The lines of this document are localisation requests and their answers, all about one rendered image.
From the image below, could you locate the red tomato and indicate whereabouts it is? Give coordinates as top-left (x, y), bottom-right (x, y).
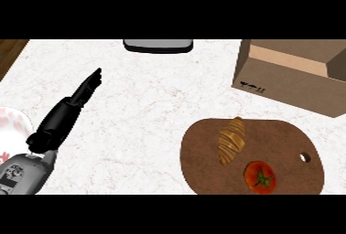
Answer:
top-left (243, 160), bottom-right (276, 195)

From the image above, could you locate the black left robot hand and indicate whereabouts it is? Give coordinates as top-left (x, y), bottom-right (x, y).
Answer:
top-left (24, 67), bottom-right (101, 154)

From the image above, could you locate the brown wooden panel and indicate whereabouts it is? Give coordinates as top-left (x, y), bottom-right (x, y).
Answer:
top-left (0, 38), bottom-right (30, 82)

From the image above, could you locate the grey flat appliance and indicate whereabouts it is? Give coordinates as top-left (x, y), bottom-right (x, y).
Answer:
top-left (121, 38), bottom-right (194, 55)

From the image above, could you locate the brown cardboard box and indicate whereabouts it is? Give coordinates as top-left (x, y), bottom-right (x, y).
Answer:
top-left (230, 38), bottom-right (346, 119)

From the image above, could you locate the brown wooden cutting board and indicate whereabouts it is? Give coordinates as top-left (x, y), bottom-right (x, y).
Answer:
top-left (180, 117), bottom-right (325, 196)

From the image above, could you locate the golden brown croissant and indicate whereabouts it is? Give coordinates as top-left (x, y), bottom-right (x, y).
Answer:
top-left (217, 116), bottom-right (246, 166)

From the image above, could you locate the white plate with red pattern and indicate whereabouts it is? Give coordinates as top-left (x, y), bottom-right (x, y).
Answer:
top-left (0, 106), bottom-right (35, 165)

